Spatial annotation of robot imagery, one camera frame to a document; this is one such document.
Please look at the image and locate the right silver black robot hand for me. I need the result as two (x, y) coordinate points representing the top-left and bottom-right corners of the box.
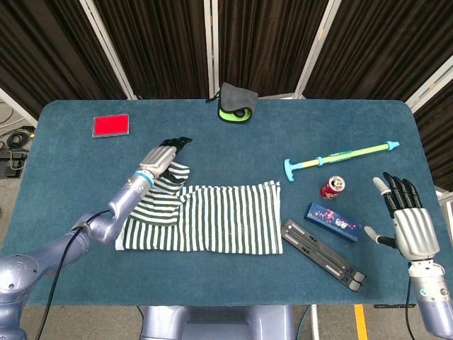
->
(364, 171), (441, 263)

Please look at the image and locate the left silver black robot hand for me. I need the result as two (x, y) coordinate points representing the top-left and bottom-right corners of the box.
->
(139, 135), (195, 179)

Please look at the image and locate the green white striped T-shirt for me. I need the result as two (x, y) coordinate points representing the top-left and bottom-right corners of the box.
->
(115, 162), (284, 256)

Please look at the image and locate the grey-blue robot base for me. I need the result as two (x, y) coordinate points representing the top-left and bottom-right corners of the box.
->
(139, 304), (295, 340)

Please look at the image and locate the red flat plastic case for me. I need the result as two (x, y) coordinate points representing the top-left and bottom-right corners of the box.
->
(91, 113), (131, 139)

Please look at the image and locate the blue felt table cover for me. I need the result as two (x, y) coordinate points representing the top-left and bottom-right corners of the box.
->
(0, 98), (449, 307)

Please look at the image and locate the blue patterned long box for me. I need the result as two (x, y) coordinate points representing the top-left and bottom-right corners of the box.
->
(304, 201), (362, 244)

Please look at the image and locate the red soda can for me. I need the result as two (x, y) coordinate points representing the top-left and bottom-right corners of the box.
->
(319, 175), (346, 201)

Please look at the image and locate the grey green cloth pouch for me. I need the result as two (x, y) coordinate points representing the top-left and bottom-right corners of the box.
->
(206, 81), (259, 125)

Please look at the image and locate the black folding laptop stand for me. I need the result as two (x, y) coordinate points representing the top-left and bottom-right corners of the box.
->
(278, 218), (367, 293)

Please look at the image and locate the dark pleated screen panel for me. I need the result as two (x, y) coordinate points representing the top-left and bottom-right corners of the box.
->
(205, 0), (340, 100)
(79, 0), (219, 101)
(0, 0), (137, 121)
(295, 0), (453, 107)
(405, 65), (453, 192)

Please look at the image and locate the yellow floor tape strip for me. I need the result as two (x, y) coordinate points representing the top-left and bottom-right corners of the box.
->
(353, 304), (369, 340)

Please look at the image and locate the teal green toy water pump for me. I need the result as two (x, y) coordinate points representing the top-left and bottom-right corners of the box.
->
(283, 140), (401, 183)

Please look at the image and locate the white table leg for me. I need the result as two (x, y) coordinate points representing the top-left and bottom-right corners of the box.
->
(309, 304), (320, 340)

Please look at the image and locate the black floor equipment box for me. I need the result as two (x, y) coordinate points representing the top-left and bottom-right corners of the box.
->
(0, 150), (29, 178)

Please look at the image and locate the white metal rack frame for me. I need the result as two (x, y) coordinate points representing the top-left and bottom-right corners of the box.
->
(435, 189), (453, 227)

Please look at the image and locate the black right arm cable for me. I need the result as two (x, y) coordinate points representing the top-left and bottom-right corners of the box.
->
(403, 276), (417, 340)

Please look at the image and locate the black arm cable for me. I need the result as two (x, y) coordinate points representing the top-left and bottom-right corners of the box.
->
(35, 210), (114, 340)
(403, 276), (417, 340)

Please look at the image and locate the black coiled floor cable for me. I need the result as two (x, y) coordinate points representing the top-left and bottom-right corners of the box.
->
(6, 129), (36, 149)

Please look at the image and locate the blue floor cable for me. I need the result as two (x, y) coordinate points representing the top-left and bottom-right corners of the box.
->
(296, 303), (314, 340)

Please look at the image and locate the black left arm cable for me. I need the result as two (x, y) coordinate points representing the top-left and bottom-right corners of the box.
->
(35, 210), (114, 340)

